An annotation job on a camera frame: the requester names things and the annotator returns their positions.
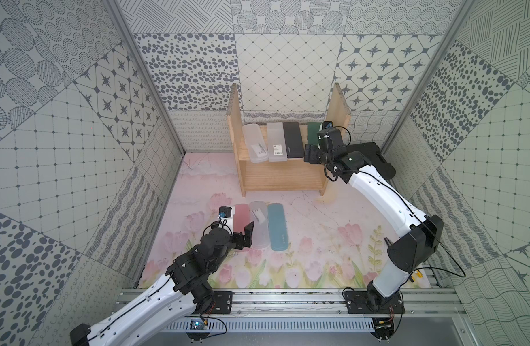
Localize pink pencil case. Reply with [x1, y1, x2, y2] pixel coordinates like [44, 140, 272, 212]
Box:
[233, 203, 251, 234]

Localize black pencil case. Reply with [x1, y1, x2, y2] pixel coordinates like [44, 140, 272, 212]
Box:
[283, 122, 305, 159]

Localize clear pencil case with label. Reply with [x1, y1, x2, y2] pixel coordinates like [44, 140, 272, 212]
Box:
[249, 200, 270, 249]

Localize dark green pencil case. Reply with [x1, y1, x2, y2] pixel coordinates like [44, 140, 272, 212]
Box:
[307, 122, 322, 146]

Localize light blue pencil case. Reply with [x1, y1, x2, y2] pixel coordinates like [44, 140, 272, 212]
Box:
[267, 203, 289, 252]

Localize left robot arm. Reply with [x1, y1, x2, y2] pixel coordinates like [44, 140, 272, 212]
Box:
[70, 219, 254, 345]

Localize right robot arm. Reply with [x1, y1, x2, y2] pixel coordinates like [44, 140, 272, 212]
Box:
[304, 122, 444, 305]

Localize wooden two-tier shelf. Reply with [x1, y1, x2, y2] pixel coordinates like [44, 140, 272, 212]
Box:
[226, 83, 351, 197]

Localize frosted barcode pencil case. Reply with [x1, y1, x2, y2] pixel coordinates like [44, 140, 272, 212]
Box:
[266, 123, 287, 162]

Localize frosted clear pencil case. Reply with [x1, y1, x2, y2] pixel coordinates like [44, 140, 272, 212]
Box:
[242, 123, 269, 164]

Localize black plastic tool case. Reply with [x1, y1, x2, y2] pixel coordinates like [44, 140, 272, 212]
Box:
[348, 142, 396, 181]

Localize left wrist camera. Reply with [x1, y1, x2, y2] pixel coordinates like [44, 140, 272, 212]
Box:
[219, 206, 235, 231]

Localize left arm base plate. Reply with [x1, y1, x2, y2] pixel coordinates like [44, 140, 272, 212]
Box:
[195, 291, 234, 315]

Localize aluminium mounting rail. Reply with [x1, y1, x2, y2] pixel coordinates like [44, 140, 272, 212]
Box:
[113, 287, 469, 320]

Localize white vented cable duct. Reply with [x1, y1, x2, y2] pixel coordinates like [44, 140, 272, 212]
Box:
[163, 317, 374, 333]

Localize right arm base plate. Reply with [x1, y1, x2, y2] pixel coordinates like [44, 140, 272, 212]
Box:
[342, 288, 405, 315]

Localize yellow handled pliers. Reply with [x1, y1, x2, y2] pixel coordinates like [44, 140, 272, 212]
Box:
[410, 270, 423, 280]

